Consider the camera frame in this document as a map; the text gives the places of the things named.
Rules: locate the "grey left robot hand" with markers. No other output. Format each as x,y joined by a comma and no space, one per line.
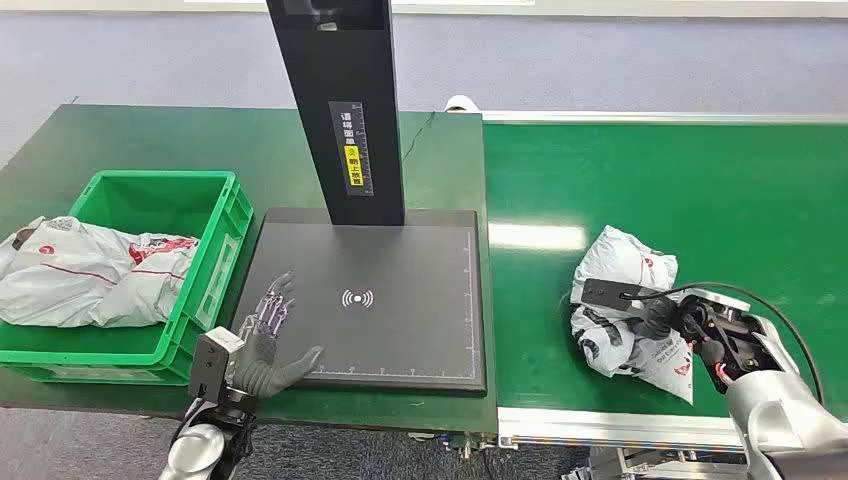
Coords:
262,371

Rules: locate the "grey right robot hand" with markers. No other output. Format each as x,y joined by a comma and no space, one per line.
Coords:
656,318

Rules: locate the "white red-printed poly package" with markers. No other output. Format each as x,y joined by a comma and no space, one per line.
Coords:
619,255

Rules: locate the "green conveyor belt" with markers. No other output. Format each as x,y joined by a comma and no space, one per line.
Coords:
662,185

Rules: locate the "black inbound scanner machine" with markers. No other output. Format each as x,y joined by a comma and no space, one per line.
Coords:
397,318

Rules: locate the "white crumpled poly package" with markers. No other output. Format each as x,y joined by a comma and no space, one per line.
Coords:
79,278

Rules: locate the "white conveyor end roller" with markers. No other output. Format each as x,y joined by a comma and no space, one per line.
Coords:
462,104

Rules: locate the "green plastic crate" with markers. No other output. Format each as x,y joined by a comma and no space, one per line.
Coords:
218,265

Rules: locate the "black and yellow label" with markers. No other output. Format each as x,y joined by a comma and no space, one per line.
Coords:
352,149

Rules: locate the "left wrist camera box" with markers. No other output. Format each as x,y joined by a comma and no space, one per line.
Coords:
213,361

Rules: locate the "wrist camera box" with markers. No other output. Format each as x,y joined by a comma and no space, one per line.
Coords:
606,293
213,361

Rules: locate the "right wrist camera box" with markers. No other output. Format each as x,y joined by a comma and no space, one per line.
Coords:
606,293

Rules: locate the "aluminium conveyor side rail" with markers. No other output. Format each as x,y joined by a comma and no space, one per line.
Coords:
662,117
596,427

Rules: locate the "metal conveyor support frame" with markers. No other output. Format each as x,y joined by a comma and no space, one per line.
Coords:
656,464

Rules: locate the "metal connector bracket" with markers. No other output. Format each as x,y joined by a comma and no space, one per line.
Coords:
464,442

